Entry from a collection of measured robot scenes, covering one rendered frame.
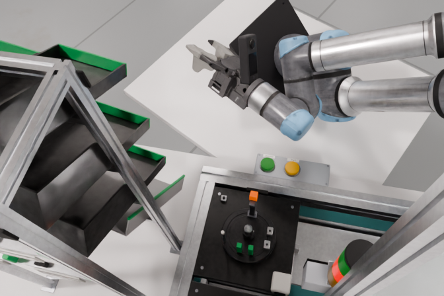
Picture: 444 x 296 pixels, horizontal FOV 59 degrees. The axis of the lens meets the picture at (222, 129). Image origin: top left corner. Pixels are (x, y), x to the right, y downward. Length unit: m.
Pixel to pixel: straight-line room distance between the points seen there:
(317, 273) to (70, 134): 0.51
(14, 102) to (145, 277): 0.80
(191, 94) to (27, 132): 1.02
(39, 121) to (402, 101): 0.82
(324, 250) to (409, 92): 0.45
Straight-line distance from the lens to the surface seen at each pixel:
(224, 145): 1.29
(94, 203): 0.84
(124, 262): 1.21
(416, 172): 2.36
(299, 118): 0.92
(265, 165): 1.13
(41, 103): 0.46
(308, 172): 1.15
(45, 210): 0.60
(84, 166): 0.63
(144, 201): 0.83
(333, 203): 1.12
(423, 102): 1.01
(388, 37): 0.95
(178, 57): 1.53
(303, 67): 1.00
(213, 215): 1.08
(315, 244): 1.12
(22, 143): 0.44
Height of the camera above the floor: 1.99
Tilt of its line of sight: 59 degrees down
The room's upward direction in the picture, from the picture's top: 8 degrees counter-clockwise
